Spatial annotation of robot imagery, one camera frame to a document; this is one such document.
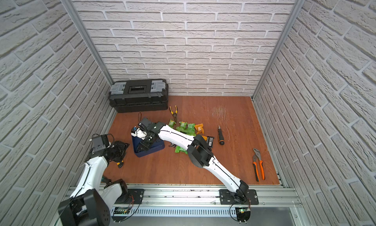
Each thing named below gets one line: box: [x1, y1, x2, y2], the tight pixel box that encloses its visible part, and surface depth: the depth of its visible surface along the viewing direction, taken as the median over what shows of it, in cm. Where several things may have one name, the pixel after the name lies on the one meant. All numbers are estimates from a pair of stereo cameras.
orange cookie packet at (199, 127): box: [194, 123, 205, 135], surface depth 102 cm
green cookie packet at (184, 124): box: [178, 121, 188, 130], surface depth 103 cm
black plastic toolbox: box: [108, 78, 169, 113], surface depth 102 cm
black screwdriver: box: [217, 124, 225, 146], surface depth 96 cm
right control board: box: [235, 206, 251, 225], surface depth 72 cm
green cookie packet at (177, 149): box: [174, 145, 188, 155], surface depth 91 cm
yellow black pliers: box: [168, 105, 179, 123], surface depth 110 cm
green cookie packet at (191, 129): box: [186, 123, 196, 136], surface depth 102 cm
